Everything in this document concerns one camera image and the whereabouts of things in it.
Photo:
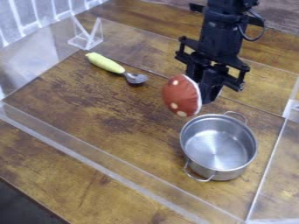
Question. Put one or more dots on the black strip on table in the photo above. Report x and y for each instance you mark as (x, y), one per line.
(253, 20)

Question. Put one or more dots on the clear acrylic triangular bracket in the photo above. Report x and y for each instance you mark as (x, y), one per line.
(86, 40)

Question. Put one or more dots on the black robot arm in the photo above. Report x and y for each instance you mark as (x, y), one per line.
(236, 5)

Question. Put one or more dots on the silver metal pot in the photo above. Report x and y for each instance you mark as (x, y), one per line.
(219, 146)

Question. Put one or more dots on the clear acrylic enclosure wall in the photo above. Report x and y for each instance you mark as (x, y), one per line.
(90, 145)

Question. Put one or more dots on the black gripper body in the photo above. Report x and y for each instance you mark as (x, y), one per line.
(217, 48)

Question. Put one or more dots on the red white plush mushroom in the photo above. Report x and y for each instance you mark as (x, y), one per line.
(182, 96)

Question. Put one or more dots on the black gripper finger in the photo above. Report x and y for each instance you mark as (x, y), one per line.
(194, 70)
(211, 83)

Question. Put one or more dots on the yellow handled spoon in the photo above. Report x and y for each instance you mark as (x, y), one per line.
(113, 67)

